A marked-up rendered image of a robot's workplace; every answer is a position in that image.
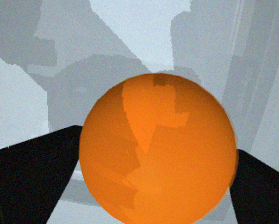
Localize clear low l-shaped wall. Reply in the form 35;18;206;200
46;173;237;224

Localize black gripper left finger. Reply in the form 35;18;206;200
0;125;83;224

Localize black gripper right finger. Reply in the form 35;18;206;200
229;149;279;224

